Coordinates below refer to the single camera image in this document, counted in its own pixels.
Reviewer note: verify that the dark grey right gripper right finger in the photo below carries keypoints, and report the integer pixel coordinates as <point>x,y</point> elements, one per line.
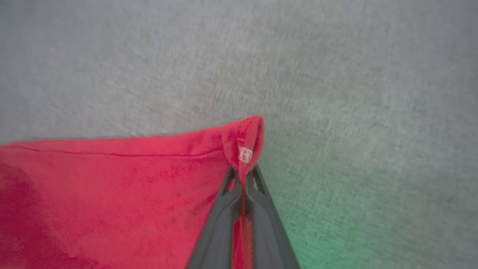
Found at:
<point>267,231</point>

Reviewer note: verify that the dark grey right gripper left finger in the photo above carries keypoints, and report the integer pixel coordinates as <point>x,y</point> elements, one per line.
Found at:
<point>218,231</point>

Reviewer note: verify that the red garment with white trim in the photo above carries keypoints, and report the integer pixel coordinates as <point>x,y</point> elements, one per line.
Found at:
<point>112,201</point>

